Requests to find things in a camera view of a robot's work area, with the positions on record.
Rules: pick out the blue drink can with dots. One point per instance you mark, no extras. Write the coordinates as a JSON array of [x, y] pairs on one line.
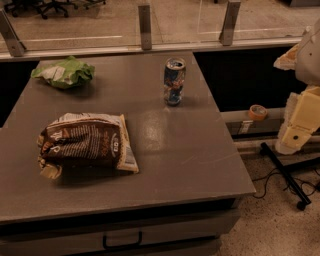
[[174, 76]]

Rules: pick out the black drawer handle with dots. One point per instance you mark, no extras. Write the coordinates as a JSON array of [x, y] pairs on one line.
[[121, 240]]

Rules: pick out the black wheeled stand leg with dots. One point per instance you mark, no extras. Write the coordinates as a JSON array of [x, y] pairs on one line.
[[304, 199]]

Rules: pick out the green rice chip bag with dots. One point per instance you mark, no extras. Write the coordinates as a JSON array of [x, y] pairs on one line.
[[65, 74]]

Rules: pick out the metal railing post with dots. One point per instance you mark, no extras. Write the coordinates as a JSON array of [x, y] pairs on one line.
[[145, 27], [13, 43], [230, 19]]

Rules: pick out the grey table drawer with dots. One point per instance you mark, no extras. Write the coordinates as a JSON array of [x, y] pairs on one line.
[[196, 234]]

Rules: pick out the orange tape roll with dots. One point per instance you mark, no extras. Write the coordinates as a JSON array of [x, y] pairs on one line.
[[257, 112]]

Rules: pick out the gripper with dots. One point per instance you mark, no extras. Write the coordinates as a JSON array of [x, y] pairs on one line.
[[310, 61]]

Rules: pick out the black office chair base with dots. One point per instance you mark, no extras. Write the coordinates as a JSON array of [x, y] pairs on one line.
[[43, 6]]

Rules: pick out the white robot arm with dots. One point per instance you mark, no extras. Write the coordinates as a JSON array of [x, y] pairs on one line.
[[304, 57]]

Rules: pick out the middle metal railing post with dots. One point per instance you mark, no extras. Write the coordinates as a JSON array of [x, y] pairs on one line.
[[145, 27]]

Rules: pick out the right metal railing post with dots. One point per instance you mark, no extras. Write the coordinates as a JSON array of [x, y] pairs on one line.
[[230, 19]]

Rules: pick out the left metal railing post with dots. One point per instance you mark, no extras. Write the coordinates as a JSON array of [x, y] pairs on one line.
[[13, 43]]

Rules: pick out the brown chip bag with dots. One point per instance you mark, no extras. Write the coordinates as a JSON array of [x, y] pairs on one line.
[[85, 139]]

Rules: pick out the grey metal side shelf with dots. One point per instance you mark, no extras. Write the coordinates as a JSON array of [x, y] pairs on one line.
[[239, 123]]

